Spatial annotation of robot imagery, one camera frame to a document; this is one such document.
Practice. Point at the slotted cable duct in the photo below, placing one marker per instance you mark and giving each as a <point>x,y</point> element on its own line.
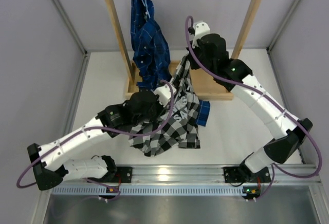
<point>131,190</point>

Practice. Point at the black white checkered shirt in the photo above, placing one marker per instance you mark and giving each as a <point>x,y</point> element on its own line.
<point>181,128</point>

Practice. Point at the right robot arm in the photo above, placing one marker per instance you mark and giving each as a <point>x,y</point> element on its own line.
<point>287,130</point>

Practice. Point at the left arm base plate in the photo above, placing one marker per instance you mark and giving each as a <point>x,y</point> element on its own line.
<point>123,174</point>

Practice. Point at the blue plaid shirt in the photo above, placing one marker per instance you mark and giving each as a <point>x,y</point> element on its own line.
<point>151,50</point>

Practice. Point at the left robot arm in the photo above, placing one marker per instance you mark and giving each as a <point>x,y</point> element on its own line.
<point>53,163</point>

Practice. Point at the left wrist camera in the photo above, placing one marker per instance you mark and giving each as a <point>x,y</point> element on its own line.
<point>164,94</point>

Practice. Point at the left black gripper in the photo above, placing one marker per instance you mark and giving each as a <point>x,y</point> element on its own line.
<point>161,109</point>

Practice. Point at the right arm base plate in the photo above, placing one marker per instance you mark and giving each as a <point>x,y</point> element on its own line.
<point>232,174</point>

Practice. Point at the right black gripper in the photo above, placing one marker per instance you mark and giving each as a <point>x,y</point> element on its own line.
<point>193,64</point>

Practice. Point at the aluminium mounting rail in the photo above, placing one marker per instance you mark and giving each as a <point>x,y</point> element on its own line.
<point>213,174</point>

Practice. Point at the light blue hanger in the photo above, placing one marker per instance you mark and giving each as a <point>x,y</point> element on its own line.
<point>147,14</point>

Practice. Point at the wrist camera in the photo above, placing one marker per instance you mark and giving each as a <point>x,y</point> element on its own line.
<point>164,94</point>
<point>198,30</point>

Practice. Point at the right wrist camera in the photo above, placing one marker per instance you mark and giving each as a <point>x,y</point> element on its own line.
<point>198,30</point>

